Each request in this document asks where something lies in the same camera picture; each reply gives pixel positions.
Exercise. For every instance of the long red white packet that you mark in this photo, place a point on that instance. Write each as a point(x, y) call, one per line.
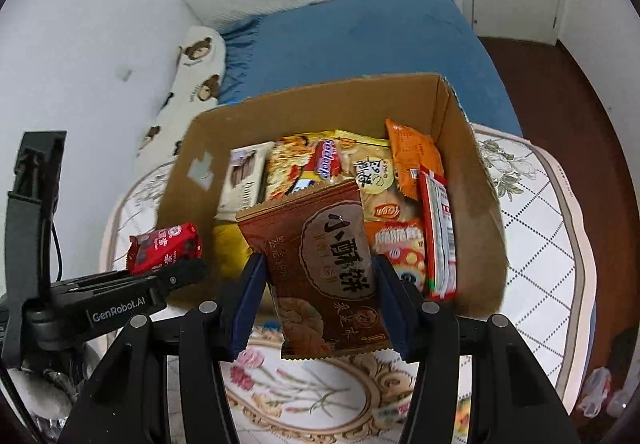
point(440, 244)

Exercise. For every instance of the yellow chips packet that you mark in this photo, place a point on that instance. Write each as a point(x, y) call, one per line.
point(372, 169)

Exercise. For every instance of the white bear print pillow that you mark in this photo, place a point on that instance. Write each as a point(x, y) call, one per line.
point(195, 74)

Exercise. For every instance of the white wafer packet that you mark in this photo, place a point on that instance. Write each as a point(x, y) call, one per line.
point(245, 179)

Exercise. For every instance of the white wall socket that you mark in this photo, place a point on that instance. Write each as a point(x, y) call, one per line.
point(124, 73)

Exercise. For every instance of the brown pastry packet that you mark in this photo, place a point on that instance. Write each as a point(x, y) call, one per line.
point(325, 264)

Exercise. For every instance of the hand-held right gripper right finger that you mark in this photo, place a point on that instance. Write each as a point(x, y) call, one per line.
point(400, 319)

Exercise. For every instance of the orange snack packet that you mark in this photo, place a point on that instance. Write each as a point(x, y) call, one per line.
point(412, 151)

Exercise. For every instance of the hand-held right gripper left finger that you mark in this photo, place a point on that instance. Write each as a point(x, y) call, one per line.
point(250, 304)

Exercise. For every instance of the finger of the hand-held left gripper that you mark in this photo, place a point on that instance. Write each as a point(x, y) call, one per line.
point(187, 271)

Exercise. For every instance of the blue bed sheet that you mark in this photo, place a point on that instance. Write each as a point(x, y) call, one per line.
point(375, 39)

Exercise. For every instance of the yellow red noodle packet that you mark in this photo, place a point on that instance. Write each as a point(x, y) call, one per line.
point(295, 164)

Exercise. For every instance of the person's left forearm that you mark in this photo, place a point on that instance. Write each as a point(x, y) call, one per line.
point(40, 396)

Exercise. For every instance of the orange panda print packet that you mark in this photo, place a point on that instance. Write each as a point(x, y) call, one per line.
point(400, 249)

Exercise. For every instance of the small pale green packet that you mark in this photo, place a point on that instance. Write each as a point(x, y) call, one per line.
point(392, 413)

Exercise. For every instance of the white diamond pattern blanket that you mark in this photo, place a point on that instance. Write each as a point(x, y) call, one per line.
point(535, 244)

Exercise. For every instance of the blue printed cardboard box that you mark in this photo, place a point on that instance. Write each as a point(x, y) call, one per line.
point(320, 109)

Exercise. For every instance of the small red snack packet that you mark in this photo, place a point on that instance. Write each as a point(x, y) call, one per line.
point(165, 246)

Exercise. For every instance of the pink white plastic bag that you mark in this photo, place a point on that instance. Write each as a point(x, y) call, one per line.
point(597, 389)

